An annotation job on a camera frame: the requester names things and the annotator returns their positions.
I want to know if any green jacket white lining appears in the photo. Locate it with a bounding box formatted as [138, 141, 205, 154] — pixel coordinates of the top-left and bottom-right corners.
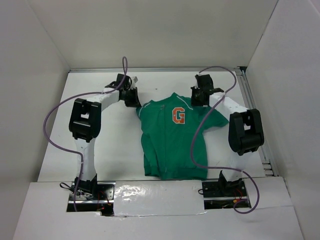
[136, 93, 229, 180]

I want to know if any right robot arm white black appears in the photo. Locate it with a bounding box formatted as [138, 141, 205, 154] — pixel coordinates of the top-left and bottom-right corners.
[190, 74, 265, 196]

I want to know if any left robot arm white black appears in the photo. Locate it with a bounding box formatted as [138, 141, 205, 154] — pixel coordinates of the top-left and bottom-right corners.
[68, 73, 141, 200]

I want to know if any white taped cover panel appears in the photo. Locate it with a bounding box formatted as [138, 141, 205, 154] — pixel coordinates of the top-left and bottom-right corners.
[113, 180, 206, 217]

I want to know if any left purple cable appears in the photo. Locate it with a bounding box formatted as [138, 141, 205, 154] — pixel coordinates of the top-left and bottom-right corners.
[42, 56, 128, 213]

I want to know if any purple cable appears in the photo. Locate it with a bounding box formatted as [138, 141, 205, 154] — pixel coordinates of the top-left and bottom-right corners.
[42, 56, 128, 213]
[190, 65, 261, 215]

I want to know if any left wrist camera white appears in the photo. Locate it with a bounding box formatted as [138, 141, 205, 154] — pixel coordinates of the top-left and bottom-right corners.
[132, 76, 138, 84]

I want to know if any aluminium rail right side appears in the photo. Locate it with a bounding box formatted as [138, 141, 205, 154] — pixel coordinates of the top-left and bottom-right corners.
[234, 66, 281, 178]

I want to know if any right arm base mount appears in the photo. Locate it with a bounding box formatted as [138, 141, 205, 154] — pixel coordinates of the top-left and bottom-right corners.
[198, 179, 251, 210]

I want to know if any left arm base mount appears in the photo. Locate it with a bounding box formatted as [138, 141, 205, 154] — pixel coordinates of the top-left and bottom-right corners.
[59, 182, 115, 217]

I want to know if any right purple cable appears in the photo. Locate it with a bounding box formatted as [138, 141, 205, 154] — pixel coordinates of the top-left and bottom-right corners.
[190, 65, 261, 215]

